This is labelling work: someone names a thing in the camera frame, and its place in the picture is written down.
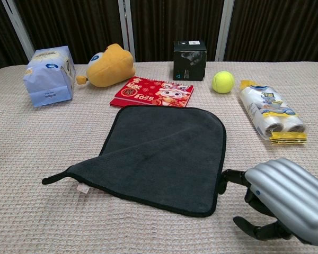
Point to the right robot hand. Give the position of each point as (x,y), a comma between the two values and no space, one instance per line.
(289,190)

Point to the red 2026 desk calendar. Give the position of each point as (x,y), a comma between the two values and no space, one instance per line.
(148,92)

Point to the black cardboard box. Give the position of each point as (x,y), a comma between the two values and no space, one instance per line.
(189,66)

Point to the light blue tissue pack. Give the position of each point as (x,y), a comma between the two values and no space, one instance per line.
(47,84)

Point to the pack of plastic bag rolls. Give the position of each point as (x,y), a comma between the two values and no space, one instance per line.
(270,111)

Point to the white metal frame post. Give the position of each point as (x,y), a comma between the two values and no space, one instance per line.
(224,31)
(18,31)
(127,31)

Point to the yellow plush toy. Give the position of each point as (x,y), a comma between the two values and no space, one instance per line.
(108,71)

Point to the beige woven tablecloth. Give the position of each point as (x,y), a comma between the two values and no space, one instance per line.
(69,225)

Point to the dark pleated partition curtain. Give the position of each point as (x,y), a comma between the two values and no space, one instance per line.
(82,26)

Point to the yellow-green tennis ball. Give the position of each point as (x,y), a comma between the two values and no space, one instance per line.
(223,82)

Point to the grey and pink towel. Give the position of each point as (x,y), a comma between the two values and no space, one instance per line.
(161,158)

